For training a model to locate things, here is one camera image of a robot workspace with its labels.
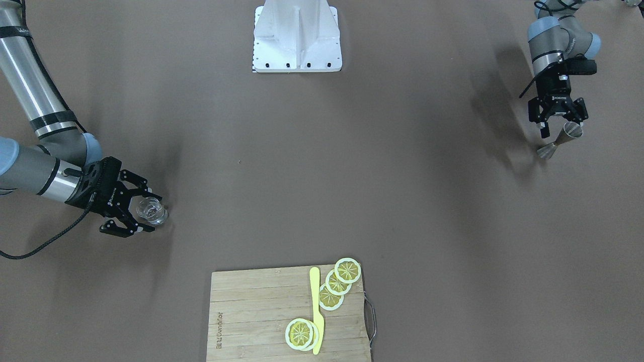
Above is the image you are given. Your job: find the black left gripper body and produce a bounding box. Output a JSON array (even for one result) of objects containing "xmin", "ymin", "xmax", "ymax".
[{"xmin": 534, "ymin": 63, "xmax": 571, "ymax": 113}]

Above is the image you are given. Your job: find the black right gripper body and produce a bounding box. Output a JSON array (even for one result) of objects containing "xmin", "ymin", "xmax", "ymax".
[{"xmin": 66, "ymin": 156, "xmax": 136, "ymax": 222}]

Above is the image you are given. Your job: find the steel jigger measuring cup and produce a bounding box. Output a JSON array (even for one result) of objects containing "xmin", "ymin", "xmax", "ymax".
[{"xmin": 536, "ymin": 121, "xmax": 584, "ymax": 160}]

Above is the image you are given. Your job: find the clear glass cup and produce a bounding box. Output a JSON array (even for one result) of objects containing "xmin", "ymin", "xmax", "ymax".
[{"xmin": 136, "ymin": 197, "xmax": 169, "ymax": 226}]

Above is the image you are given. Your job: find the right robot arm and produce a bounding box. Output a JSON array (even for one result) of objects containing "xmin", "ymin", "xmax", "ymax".
[{"xmin": 1, "ymin": 1, "xmax": 162, "ymax": 237}]

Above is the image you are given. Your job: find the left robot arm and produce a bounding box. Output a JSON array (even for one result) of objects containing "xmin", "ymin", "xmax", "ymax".
[{"xmin": 527, "ymin": 1, "xmax": 602, "ymax": 138}]

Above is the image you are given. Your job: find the wooden cutting board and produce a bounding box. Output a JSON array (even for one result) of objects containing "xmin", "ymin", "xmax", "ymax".
[{"xmin": 205, "ymin": 266, "xmax": 373, "ymax": 361}]

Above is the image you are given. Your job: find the yellow plastic knife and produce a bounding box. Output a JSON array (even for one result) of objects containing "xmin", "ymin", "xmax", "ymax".
[{"xmin": 309, "ymin": 266, "xmax": 325, "ymax": 355}]

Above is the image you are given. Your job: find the lemon slice top near knife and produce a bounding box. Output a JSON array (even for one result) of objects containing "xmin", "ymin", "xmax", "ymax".
[{"xmin": 284, "ymin": 318, "xmax": 316, "ymax": 351}]

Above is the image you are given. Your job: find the lemon slice under near knife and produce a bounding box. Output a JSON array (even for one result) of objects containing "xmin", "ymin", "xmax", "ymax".
[{"xmin": 302, "ymin": 320, "xmax": 319, "ymax": 352}]

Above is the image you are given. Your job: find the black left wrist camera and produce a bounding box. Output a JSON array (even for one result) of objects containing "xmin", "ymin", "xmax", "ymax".
[{"xmin": 561, "ymin": 57, "xmax": 597, "ymax": 75}]

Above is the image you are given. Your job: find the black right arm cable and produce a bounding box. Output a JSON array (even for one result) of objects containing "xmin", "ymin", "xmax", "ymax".
[{"xmin": 0, "ymin": 199, "xmax": 96, "ymax": 260}]

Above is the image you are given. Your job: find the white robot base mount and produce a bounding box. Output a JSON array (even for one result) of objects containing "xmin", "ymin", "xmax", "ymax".
[{"xmin": 252, "ymin": 1, "xmax": 343, "ymax": 73}]

